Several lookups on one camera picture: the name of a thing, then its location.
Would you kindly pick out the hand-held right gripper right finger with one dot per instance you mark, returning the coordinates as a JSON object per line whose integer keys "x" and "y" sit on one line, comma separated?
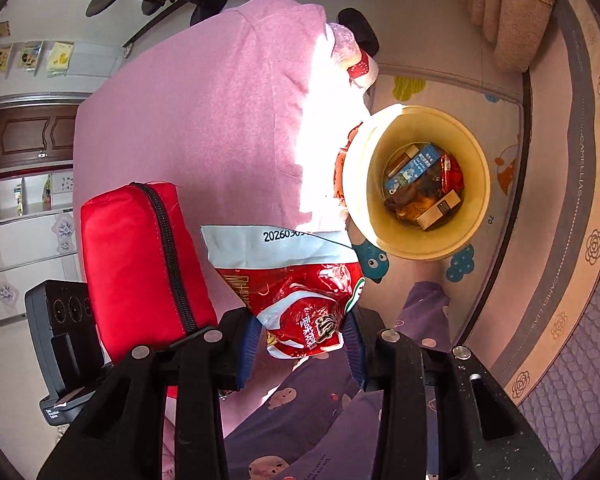
{"x": 352, "y": 350}

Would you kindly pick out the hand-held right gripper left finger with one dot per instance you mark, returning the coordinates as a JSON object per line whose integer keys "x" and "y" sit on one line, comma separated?
{"x": 245, "y": 355}

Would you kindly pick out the red snack wrapper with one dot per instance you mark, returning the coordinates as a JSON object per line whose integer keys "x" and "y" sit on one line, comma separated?
{"x": 300, "y": 290}

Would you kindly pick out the red zip pouch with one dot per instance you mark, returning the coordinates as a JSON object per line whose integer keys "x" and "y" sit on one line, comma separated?
{"x": 125, "y": 260}

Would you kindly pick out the yellow plastic basin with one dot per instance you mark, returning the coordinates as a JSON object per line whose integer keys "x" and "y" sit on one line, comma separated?
{"x": 365, "y": 185}

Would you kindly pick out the blue drink carton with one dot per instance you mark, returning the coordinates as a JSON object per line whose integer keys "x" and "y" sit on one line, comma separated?
{"x": 415, "y": 165}

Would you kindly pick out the purple printed pajama pants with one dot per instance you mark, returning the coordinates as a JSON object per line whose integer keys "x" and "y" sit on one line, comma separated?
{"x": 330, "y": 410}

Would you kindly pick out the white flower-print cabinet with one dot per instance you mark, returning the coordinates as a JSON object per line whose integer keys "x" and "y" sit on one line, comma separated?
{"x": 20, "y": 250}

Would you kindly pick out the small orange wrapper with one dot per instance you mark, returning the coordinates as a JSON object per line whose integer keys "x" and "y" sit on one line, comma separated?
{"x": 452, "y": 172}

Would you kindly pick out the brown wooden door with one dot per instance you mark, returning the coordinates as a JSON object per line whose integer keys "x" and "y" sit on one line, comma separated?
{"x": 30, "y": 132}

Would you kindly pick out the cartoon floor mat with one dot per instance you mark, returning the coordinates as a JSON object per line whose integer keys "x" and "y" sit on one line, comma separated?
{"x": 530, "y": 210}

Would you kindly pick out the pink bed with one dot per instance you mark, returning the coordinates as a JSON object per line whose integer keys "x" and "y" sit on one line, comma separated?
{"x": 205, "y": 110}

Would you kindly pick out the pale yellow picture book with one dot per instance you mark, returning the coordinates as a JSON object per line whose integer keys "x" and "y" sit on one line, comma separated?
{"x": 60, "y": 57}

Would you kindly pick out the cartoon children picture book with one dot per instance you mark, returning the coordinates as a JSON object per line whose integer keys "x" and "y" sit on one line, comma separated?
{"x": 30, "y": 57}

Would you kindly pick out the yellow cartoon picture book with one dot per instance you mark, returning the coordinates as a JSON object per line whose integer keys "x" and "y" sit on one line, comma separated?
{"x": 1, "y": 60}

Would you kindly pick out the pink white red cloth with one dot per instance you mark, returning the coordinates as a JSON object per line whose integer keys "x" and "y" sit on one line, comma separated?
{"x": 352, "y": 62}

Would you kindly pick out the dark rounded object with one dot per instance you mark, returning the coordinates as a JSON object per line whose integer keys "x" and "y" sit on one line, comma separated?
{"x": 360, "y": 25}

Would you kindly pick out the beige curtain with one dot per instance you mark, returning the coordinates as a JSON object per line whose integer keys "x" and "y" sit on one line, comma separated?
{"x": 515, "y": 10}

